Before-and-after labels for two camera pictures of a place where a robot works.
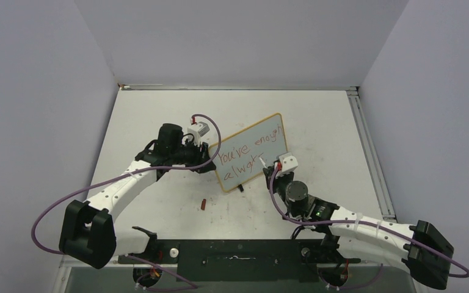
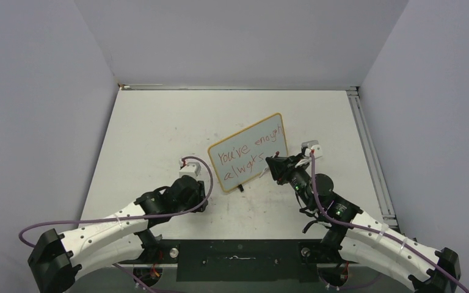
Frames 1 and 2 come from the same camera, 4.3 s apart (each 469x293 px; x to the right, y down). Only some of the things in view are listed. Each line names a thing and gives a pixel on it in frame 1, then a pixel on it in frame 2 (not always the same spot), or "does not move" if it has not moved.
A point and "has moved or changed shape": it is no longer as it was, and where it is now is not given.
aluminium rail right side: [384, 198] does not move
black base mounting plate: [240, 260] does not move
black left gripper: [201, 154] -> [199, 196]
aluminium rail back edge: [232, 88] does not move
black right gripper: [269, 171] -> [281, 168]
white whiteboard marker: [263, 162] has moved or changed shape
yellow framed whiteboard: [238, 156] does not move
